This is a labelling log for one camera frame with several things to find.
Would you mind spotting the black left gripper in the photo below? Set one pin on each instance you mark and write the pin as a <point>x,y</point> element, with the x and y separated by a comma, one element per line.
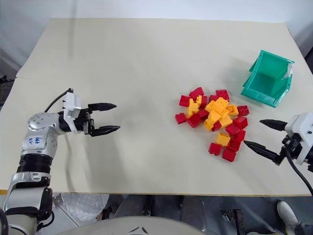
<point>84,120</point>

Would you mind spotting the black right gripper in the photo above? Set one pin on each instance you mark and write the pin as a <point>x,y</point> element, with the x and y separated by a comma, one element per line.
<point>292,147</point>

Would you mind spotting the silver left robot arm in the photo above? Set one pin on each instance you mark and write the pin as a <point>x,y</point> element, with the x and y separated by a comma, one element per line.
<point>34,144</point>

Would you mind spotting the red building block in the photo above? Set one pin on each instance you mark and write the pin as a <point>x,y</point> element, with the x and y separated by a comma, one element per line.
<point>241,135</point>
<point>216,126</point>
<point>184,100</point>
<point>229,155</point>
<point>181,118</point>
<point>223,94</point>
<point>234,145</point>
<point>197,92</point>
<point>203,102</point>
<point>203,114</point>
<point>240,122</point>
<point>243,110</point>
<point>194,121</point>
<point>212,98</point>
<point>215,148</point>
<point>232,129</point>

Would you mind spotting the green plastic bin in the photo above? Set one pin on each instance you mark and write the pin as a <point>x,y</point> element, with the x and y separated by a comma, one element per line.
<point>265,80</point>

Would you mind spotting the white shoe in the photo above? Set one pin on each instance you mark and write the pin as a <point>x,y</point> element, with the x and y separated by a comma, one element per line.
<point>287,214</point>

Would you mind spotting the clear plastic bag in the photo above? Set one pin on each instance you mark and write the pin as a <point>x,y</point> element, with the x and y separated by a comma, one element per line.
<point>80,208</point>

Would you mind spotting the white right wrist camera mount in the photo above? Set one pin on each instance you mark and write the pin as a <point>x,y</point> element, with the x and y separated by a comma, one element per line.
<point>302,129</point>

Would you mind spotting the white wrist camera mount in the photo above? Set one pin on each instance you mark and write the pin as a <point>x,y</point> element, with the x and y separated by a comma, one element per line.
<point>72,104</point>
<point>302,129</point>

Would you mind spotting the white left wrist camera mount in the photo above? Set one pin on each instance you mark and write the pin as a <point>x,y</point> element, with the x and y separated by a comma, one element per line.
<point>72,104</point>

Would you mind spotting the black metal bracket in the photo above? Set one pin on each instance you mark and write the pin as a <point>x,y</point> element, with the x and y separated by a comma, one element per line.
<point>233,218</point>

